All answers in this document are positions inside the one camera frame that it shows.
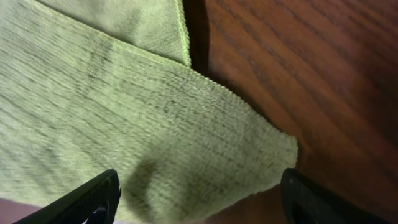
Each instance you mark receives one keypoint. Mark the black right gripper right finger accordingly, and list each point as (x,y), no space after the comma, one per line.
(305,202)

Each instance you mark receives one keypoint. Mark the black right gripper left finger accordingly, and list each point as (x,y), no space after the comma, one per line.
(95,202)

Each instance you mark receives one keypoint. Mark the light green microfiber cloth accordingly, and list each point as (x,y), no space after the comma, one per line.
(93,85)

